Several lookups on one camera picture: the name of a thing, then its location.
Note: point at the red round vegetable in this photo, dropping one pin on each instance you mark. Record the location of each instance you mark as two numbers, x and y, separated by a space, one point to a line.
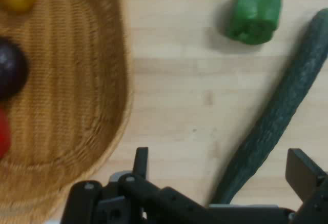
3 134

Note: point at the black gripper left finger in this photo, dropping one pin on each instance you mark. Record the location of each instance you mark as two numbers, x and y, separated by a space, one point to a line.
143 203

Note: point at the long dark green cucumber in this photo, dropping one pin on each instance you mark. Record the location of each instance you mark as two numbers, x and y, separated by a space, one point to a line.
279 113

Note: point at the green bell pepper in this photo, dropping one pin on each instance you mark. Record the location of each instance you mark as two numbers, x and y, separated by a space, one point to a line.
253 11

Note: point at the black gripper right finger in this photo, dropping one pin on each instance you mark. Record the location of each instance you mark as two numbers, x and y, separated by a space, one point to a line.
305 172

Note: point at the dark purple round fruit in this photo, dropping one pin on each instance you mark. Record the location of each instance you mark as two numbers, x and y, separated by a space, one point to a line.
9 70

